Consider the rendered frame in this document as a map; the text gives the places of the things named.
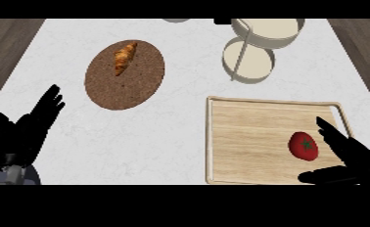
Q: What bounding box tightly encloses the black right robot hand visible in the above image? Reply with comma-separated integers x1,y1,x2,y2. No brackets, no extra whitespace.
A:
295,115,370,186

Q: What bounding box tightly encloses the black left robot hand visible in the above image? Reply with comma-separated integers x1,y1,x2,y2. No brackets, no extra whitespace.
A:
0,84,66,168

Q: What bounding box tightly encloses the red tomato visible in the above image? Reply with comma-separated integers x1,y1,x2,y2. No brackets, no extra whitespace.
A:
286,131,320,162

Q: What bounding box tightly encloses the pale wooden tray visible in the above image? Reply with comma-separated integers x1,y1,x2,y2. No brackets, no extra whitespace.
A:
205,95,355,186

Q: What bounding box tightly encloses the cream tiered basket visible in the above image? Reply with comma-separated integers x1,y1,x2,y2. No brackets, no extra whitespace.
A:
220,19,306,84

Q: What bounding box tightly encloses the brown round placemat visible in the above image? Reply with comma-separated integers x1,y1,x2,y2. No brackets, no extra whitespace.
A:
84,39,165,112

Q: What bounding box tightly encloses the golden croissant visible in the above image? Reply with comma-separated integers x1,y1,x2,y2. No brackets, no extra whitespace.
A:
112,41,138,77

